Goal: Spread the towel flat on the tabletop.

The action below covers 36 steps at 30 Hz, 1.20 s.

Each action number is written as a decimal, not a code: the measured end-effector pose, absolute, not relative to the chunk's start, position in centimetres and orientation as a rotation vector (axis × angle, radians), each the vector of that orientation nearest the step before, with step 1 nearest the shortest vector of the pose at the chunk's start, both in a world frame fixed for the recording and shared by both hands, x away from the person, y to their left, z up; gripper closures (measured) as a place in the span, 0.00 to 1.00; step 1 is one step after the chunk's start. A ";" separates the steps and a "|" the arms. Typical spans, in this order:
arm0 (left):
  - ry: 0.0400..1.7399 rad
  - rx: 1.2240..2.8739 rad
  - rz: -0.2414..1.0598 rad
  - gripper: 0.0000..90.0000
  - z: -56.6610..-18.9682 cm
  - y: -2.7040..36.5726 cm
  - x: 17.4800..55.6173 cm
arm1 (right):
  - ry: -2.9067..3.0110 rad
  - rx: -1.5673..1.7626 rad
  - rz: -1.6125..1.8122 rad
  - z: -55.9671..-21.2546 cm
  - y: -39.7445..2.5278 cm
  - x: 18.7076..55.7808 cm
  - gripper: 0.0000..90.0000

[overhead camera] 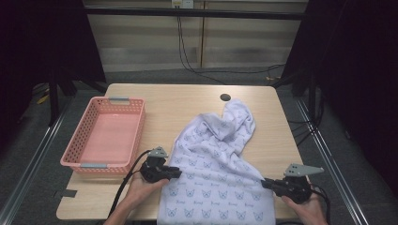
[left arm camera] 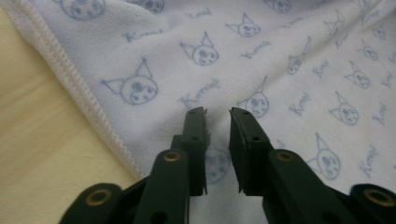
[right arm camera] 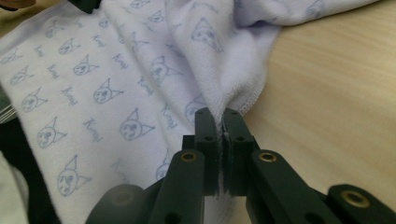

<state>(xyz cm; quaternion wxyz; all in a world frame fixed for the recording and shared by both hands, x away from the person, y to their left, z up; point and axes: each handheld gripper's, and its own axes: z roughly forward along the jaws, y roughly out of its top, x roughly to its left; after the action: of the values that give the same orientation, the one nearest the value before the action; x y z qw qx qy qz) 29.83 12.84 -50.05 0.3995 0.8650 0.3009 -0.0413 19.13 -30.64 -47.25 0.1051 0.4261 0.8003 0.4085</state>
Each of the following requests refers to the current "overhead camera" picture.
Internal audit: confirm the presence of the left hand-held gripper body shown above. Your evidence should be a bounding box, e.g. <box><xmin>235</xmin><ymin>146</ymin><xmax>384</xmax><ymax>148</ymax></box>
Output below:
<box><xmin>139</xmin><ymin>145</ymin><xmax>172</xmax><ymax>184</ymax></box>

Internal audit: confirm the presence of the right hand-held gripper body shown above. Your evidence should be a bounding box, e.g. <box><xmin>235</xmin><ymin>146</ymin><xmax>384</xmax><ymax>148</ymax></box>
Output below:
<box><xmin>271</xmin><ymin>163</ymin><xmax>325</xmax><ymax>205</ymax></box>

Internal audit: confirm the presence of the white printed cloth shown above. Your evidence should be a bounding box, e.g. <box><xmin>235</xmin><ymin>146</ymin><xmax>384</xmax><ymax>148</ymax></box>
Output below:
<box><xmin>156</xmin><ymin>98</ymin><xmax>277</xmax><ymax>225</ymax></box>

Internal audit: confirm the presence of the person's left hand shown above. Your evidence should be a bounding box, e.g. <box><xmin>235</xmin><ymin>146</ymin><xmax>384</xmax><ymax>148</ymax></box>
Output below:
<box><xmin>126</xmin><ymin>172</ymin><xmax>170</xmax><ymax>206</ymax></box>

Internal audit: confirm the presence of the person's right hand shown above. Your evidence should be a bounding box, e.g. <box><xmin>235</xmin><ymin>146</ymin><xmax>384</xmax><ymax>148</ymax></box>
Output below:
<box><xmin>281</xmin><ymin>183</ymin><xmax>327</xmax><ymax>225</ymax></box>

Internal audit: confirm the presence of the pink perforated plastic basket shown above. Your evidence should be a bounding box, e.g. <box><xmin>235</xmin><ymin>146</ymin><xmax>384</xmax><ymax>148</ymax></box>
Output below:
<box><xmin>59</xmin><ymin>96</ymin><xmax>146</xmax><ymax>176</ymax></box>

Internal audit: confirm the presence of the black tape strip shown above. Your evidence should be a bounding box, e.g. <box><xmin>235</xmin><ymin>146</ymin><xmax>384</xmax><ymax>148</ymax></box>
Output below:
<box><xmin>53</xmin><ymin>187</ymin><xmax>78</xmax><ymax>200</ymax></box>

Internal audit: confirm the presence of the black metal stand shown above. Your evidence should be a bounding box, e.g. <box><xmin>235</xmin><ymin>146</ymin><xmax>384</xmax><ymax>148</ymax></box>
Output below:
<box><xmin>48</xmin><ymin>79</ymin><xmax>109</xmax><ymax>128</ymax></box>

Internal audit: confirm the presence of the dark curtain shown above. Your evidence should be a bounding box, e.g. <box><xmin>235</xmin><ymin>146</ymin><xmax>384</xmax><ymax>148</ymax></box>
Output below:
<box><xmin>281</xmin><ymin>0</ymin><xmax>398</xmax><ymax>201</ymax></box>
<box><xmin>0</xmin><ymin>0</ymin><xmax>107</xmax><ymax>158</ymax></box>

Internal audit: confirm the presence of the black horizontal bar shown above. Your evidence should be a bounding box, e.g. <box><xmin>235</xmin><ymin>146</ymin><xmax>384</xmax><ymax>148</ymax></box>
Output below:
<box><xmin>84</xmin><ymin>7</ymin><xmax>309</xmax><ymax>22</ymax></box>

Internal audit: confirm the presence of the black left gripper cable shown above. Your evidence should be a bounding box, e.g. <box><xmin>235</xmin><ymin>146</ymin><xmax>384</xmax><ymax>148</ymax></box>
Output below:
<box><xmin>107</xmin><ymin>149</ymin><xmax>153</xmax><ymax>219</ymax></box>

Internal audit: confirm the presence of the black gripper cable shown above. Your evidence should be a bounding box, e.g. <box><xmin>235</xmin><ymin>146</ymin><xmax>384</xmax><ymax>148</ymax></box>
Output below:
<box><xmin>309</xmin><ymin>183</ymin><xmax>332</xmax><ymax>225</ymax></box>
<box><xmin>107</xmin><ymin>149</ymin><xmax>153</xmax><ymax>219</ymax></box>

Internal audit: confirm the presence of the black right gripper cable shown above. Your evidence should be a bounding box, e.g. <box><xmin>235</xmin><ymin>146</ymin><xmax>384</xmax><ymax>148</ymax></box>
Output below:
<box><xmin>309</xmin><ymin>183</ymin><xmax>332</xmax><ymax>225</ymax></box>

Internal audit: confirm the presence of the metal floor rail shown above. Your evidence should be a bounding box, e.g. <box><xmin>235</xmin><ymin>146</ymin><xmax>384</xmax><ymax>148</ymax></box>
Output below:
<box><xmin>295</xmin><ymin>97</ymin><xmax>372</xmax><ymax>225</ymax></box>
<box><xmin>0</xmin><ymin>97</ymin><xmax>74</xmax><ymax>225</ymax></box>

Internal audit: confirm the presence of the long black wall cable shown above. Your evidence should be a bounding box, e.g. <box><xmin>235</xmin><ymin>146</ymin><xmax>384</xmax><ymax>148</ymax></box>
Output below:
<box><xmin>176</xmin><ymin>15</ymin><xmax>286</xmax><ymax>85</ymax></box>

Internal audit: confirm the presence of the white wall power outlet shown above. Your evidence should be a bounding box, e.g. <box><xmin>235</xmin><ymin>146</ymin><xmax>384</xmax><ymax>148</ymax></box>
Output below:
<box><xmin>171</xmin><ymin>0</ymin><xmax>195</xmax><ymax>9</ymax></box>

